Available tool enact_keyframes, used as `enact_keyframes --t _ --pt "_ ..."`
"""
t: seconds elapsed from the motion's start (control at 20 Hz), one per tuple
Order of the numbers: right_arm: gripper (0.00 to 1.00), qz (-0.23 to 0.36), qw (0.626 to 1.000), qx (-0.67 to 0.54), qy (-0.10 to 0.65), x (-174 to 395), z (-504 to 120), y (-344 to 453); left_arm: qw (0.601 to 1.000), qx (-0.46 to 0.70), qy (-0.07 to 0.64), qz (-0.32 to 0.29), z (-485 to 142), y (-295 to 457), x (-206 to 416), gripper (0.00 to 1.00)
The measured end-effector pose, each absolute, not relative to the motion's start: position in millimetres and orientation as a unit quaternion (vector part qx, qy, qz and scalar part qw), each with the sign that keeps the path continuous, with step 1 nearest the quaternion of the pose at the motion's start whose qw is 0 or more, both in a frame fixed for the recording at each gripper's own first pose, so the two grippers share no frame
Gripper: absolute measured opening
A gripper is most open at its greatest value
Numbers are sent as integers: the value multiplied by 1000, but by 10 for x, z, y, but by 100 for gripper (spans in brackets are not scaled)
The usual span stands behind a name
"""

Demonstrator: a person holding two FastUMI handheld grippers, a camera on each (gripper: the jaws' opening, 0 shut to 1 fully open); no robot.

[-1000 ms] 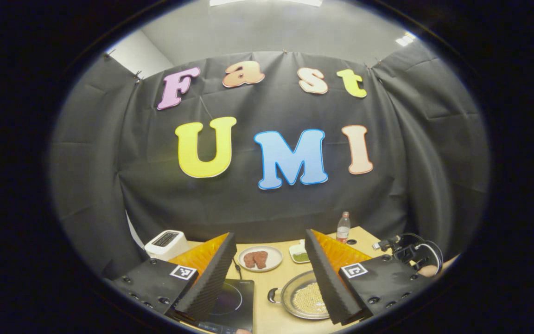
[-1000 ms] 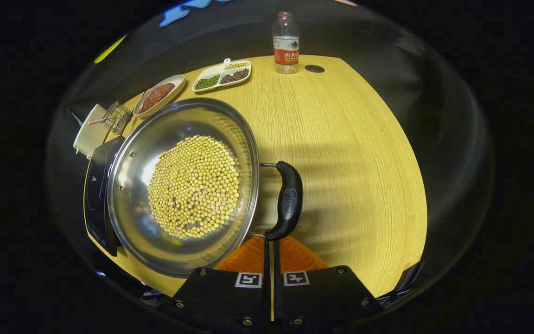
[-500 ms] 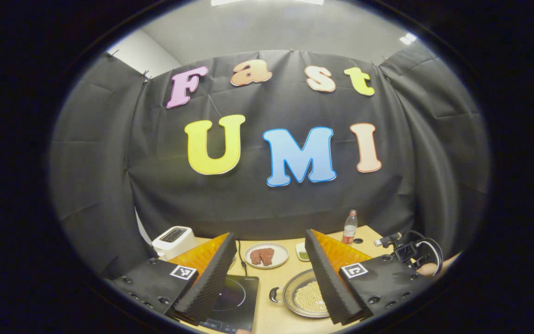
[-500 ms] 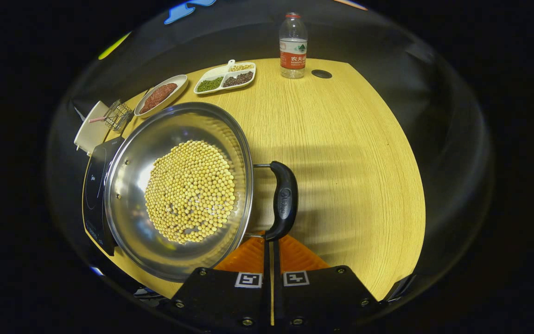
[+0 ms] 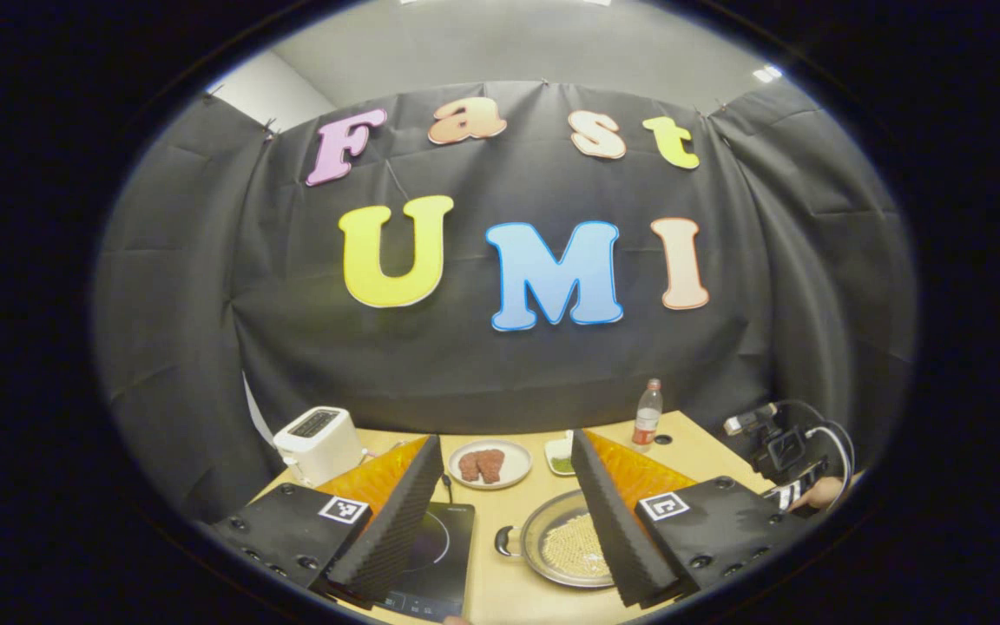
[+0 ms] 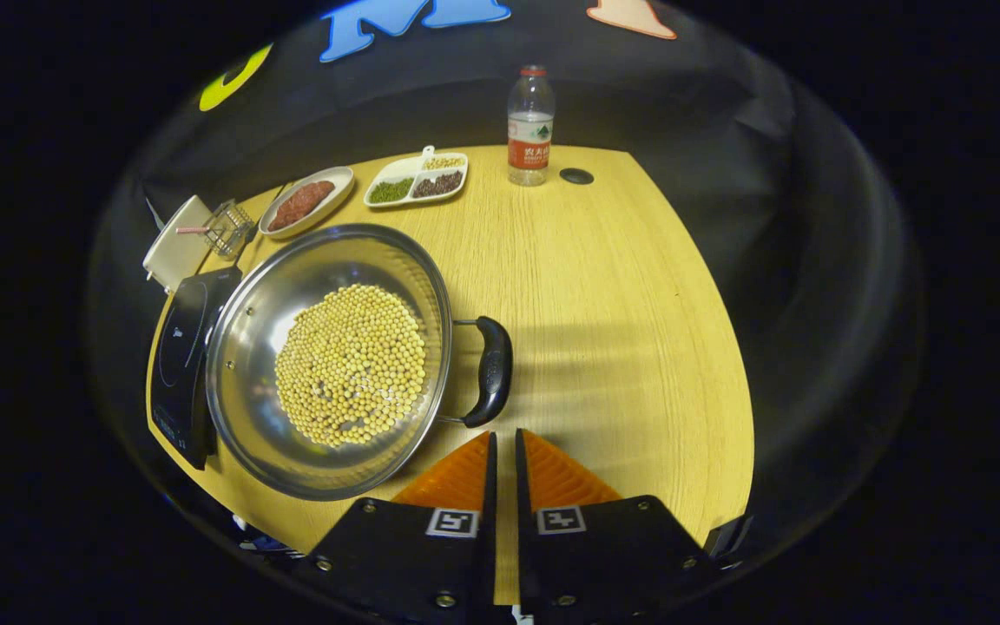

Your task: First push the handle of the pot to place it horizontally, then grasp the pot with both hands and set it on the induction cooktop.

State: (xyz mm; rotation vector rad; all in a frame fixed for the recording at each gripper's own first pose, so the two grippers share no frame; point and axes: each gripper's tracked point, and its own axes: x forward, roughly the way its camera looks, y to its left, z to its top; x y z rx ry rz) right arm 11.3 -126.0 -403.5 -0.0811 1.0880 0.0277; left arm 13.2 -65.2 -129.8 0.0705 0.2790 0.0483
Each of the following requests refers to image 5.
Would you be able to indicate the small brown meat slice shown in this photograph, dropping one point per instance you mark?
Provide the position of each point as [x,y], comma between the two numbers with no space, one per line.
[469,467]

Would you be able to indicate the small ceiling light panel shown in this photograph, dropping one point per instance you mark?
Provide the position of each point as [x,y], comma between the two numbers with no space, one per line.
[766,74]

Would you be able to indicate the black backdrop cloth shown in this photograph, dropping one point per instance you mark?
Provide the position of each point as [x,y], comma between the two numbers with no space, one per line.
[500,373]

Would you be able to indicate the white divided bean dish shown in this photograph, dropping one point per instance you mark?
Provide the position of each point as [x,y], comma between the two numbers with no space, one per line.
[559,456]

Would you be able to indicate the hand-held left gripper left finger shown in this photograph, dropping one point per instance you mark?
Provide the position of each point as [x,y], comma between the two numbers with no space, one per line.
[391,538]

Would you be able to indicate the large brown meat slice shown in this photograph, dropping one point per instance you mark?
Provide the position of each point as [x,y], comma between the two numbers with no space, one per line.
[491,465]

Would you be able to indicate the black induction cooktop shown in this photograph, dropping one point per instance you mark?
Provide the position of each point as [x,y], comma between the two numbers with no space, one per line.
[444,555]

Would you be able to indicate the pile of yellow soybeans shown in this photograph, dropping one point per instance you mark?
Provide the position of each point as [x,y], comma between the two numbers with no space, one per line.
[574,542]

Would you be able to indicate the white toaster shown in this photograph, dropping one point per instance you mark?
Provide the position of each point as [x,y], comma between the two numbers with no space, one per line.
[318,447]

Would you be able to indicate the plastic bottle red label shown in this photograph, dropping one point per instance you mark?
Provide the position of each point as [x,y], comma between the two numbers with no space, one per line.
[648,417]

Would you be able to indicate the round white plate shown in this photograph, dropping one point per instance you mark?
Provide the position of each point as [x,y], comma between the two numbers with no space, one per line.
[519,460]

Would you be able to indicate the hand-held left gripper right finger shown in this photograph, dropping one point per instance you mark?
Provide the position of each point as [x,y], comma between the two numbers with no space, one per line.
[617,529]

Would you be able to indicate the stainless steel pot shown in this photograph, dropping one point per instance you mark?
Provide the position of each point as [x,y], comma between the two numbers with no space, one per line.
[533,538]

